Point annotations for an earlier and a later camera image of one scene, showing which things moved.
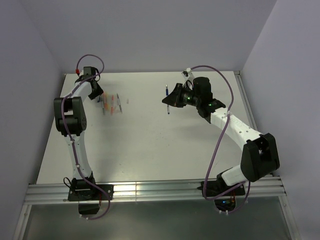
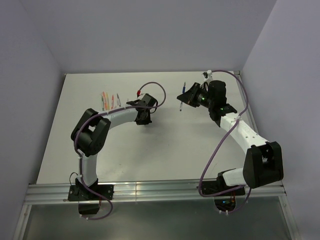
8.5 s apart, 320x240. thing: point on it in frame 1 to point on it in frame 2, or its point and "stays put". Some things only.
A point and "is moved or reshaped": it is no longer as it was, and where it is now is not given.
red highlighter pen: (112, 104) stays put
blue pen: (167, 93) is moved or reshaped
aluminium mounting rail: (36, 193) stays put
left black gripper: (99, 92) to (145, 122)
